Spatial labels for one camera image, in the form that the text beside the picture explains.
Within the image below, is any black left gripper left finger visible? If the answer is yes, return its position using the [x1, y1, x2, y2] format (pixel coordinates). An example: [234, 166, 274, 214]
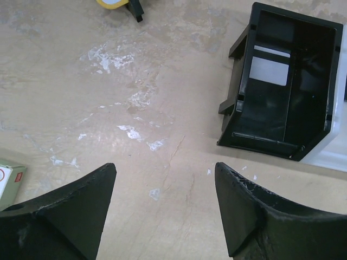
[1, 163, 117, 259]

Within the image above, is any yellow-framed whiteboard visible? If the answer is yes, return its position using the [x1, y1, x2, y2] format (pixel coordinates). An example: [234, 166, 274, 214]
[96, 0, 129, 10]

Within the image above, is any small green white box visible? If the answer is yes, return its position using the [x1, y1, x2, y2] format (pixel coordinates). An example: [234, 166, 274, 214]
[0, 159, 27, 211]

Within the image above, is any black and white tray organizer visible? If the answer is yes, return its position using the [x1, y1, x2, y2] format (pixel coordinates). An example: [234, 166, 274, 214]
[217, 2, 346, 171]

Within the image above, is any silver card in tray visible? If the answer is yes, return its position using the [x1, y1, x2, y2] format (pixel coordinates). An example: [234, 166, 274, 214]
[249, 45, 291, 86]

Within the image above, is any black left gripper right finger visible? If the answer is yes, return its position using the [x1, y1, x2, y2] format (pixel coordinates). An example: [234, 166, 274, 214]
[215, 162, 346, 259]

